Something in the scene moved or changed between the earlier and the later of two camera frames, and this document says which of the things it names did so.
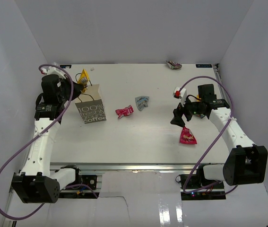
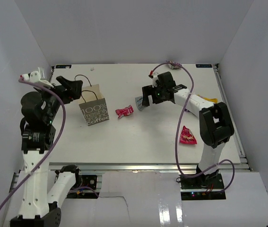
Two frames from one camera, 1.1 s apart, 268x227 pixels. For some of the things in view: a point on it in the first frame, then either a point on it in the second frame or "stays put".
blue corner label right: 203,65 stays put
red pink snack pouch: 187,137 stays put
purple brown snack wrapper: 173,65 stays put
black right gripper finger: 188,115 -> 156,99
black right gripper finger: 177,119 -> 145,93
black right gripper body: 194,107 -> 158,91
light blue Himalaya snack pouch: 142,101 stays put
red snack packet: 127,110 stays put
